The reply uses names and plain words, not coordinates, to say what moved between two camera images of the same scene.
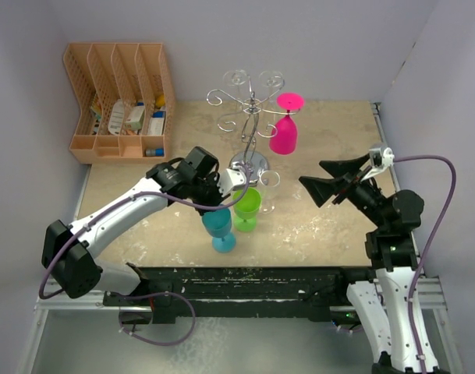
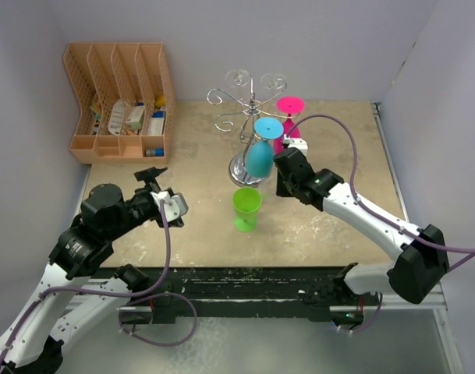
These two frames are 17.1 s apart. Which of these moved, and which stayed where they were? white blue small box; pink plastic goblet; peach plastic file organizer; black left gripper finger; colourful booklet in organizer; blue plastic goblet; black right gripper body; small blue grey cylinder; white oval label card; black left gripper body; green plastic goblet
Moved: black left gripper body; blue plastic goblet; black left gripper finger; black right gripper body
Stayed: white blue small box; peach plastic file organizer; white oval label card; pink plastic goblet; colourful booklet in organizer; small blue grey cylinder; green plastic goblet
